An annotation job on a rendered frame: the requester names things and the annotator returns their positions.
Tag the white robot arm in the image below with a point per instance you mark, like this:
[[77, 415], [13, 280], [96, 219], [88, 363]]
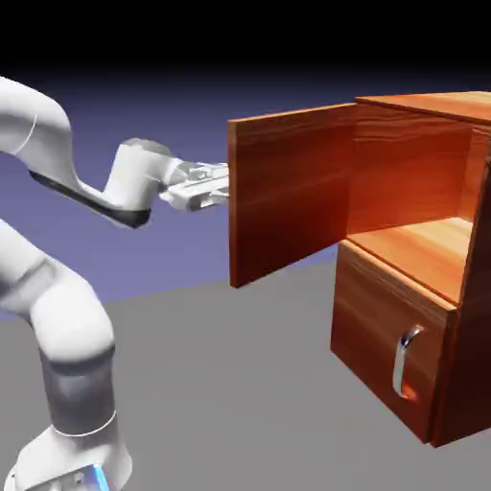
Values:
[[73, 330]]

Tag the wooden cabinet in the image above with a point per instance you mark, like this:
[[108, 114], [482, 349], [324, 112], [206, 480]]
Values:
[[414, 184]]

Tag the wooden cabinet door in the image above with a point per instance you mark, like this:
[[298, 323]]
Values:
[[287, 191], [379, 337]]

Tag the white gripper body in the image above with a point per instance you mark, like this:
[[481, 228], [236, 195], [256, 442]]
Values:
[[199, 190]]

